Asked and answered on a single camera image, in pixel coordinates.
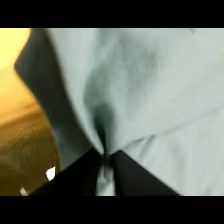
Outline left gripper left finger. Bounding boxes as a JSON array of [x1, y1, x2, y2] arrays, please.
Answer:
[[30, 146, 104, 197]]

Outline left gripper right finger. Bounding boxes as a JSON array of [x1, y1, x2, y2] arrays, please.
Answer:
[[110, 149, 181, 197]]

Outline pale grey shirt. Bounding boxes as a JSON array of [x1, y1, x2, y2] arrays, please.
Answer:
[[13, 27, 224, 197]]

